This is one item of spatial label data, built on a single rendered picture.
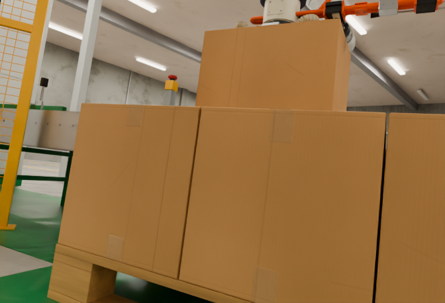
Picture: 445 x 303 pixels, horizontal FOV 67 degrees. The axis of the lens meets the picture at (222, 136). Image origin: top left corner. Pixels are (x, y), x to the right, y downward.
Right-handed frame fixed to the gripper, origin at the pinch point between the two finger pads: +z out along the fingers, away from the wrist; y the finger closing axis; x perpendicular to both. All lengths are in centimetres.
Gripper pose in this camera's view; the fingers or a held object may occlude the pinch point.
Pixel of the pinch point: (336, 12)
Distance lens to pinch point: 168.5
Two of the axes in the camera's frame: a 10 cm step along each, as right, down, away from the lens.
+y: -1.2, 9.9, -1.1
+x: -8.9, -0.6, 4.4
